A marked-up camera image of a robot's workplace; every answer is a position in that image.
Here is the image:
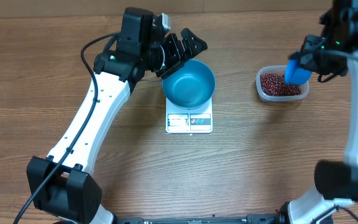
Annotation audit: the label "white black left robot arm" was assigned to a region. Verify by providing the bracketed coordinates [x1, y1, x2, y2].
[26, 7, 208, 224]

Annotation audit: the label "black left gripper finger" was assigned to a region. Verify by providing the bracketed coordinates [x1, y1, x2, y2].
[181, 28, 208, 59]
[155, 60, 186, 80]

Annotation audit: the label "blue metal bowl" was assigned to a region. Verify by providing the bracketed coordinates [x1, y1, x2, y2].
[162, 60, 216, 110]

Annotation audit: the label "clear plastic container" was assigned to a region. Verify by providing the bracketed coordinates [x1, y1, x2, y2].
[255, 65, 310, 103]

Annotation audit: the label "blue plastic measuring scoop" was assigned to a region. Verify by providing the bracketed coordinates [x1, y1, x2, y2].
[284, 59, 312, 85]

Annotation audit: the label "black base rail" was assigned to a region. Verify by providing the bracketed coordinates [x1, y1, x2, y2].
[112, 213, 288, 224]

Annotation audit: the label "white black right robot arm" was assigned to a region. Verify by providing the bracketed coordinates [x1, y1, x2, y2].
[244, 0, 358, 223]

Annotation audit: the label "red beans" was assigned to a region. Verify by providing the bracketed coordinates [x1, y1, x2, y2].
[260, 73, 301, 96]

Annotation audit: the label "white kitchen scale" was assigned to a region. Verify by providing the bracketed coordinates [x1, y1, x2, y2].
[165, 98, 213, 134]

